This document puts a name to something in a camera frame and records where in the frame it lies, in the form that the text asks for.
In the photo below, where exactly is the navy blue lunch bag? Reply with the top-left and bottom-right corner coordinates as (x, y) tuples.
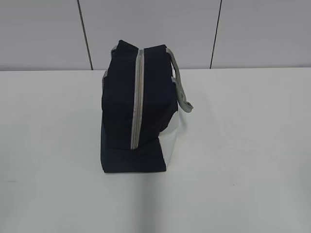
(100, 40), (193, 173)

